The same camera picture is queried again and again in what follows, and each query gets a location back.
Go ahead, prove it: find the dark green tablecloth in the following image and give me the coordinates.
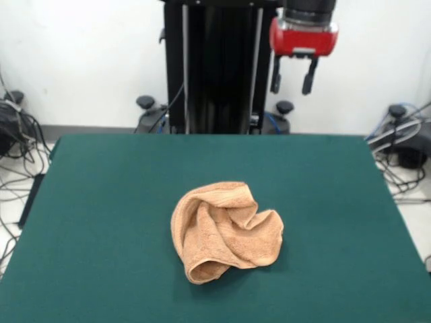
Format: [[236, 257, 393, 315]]
[[0, 133, 431, 323]]

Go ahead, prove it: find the black caster base leg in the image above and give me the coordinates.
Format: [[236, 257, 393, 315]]
[[0, 89, 25, 157], [370, 104, 431, 169]]

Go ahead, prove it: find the tangle of black cables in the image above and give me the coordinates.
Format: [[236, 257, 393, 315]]
[[365, 100, 431, 206], [0, 67, 55, 280]]

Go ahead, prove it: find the tan terry towel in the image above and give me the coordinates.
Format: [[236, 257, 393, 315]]
[[170, 181, 285, 286]]

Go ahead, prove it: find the black pedestal cable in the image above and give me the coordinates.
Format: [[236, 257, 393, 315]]
[[147, 82, 186, 134]]

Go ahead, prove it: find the black pedestal base leg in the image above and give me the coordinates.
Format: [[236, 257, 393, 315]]
[[134, 95, 169, 135], [265, 100, 295, 135]]

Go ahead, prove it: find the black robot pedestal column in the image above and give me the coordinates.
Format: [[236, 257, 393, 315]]
[[158, 0, 281, 135]]

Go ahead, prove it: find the blue cable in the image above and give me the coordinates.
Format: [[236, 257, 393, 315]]
[[264, 112, 282, 133]]

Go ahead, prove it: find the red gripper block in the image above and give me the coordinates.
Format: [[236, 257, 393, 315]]
[[269, 16, 340, 96]]

